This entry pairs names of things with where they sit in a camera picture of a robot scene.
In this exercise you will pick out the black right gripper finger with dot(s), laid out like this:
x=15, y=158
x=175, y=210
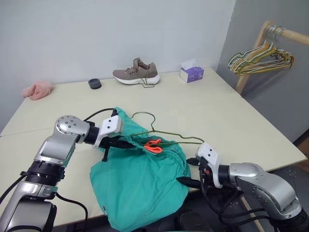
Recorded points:
x=193, y=181
x=195, y=185

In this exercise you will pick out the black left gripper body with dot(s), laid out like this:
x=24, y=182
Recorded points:
x=112, y=141

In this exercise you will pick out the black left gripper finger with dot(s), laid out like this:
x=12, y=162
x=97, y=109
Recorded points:
x=130, y=146
x=128, y=143

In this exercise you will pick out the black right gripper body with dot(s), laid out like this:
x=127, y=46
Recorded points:
x=208, y=181

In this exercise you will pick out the green garment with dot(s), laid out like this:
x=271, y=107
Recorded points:
x=140, y=183

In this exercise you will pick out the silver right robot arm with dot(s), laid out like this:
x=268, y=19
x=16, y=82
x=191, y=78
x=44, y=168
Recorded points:
x=253, y=174

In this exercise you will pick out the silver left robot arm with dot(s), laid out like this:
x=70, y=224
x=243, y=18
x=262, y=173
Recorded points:
x=65, y=128

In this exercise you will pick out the black round tape roll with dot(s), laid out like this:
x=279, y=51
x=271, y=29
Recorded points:
x=94, y=83

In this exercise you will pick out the brown sneaker white sole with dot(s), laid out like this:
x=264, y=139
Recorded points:
x=144, y=71

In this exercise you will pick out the pink towel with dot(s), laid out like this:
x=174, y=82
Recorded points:
x=38, y=90

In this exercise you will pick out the purple tissue box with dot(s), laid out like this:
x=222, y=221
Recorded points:
x=193, y=73

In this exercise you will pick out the wooden clothes rack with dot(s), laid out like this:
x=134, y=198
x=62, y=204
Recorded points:
x=248, y=67

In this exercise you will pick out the bunch of hangers on rack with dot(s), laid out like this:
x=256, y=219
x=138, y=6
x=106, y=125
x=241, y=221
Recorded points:
x=263, y=52

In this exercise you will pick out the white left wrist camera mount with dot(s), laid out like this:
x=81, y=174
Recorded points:
x=111, y=125

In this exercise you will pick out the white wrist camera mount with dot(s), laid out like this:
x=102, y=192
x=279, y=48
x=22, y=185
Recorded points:
x=111, y=125
x=208, y=154

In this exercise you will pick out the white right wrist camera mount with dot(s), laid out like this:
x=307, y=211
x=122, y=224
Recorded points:
x=208, y=154

